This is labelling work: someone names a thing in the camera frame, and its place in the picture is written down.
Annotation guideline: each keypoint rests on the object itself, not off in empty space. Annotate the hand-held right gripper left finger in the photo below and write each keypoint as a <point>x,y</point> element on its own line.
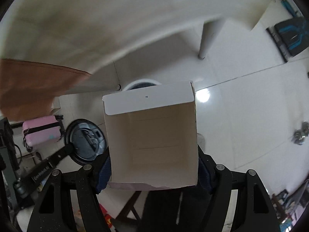
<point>103,171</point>

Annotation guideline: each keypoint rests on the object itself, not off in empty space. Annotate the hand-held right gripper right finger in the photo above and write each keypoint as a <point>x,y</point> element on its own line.
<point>202,174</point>

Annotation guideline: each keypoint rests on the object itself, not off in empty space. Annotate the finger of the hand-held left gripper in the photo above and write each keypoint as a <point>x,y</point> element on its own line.
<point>62,156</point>

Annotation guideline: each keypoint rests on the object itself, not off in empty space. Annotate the black cup lid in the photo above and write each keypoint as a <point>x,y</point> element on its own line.
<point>82,137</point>

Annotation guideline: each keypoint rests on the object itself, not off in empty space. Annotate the small carton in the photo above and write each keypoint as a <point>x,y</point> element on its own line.
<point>154,135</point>

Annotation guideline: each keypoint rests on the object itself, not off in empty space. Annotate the white bin with black bag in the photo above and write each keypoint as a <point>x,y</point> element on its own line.
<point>140,84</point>

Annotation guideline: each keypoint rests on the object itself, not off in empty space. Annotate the pink suitcase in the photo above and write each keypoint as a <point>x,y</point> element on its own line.
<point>41,130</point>

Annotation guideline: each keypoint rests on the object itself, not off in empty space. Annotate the person's dark clothing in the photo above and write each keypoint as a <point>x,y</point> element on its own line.
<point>164,210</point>

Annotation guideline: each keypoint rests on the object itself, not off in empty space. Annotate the peach blanket with cat print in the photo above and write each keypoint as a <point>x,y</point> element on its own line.
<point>29,87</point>

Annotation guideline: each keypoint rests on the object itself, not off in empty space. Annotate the chrome dumbbell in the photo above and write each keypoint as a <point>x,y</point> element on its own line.
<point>300,134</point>

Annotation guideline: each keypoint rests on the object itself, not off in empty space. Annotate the white table leg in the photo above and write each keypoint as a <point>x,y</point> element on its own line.
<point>207,38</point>

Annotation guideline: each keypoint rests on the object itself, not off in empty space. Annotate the white table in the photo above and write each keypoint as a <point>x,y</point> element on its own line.
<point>120,17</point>

